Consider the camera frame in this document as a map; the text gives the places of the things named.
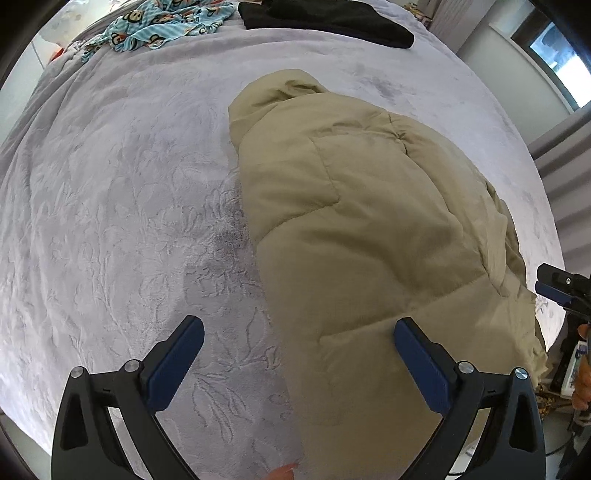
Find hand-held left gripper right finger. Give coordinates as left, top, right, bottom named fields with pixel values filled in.
left=393, top=316, right=546, bottom=480

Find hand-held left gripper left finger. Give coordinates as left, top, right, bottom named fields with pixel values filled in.
left=51, top=316, right=206, bottom=480

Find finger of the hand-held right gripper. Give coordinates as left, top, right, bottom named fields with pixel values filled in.
left=534, top=263, right=591, bottom=317

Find beige puffer jacket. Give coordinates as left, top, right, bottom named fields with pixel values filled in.
left=228, top=69, right=550, bottom=480

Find person's right hand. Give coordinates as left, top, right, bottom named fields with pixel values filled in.
left=571, top=323, right=591, bottom=411

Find grey pleated curtain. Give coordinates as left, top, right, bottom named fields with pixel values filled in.
left=429, top=0, right=468, bottom=52
left=527, top=110, right=591, bottom=278

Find lavender embossed bed blanket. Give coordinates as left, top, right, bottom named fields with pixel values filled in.
left=0, top=0, right=568, bottom=480

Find blue monkey print garment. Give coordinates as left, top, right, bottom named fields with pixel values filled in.
left=82, top=0, right=236, bottom=63

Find black garment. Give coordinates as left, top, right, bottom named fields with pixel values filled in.
left=238, top=0, right=415, bottom=49

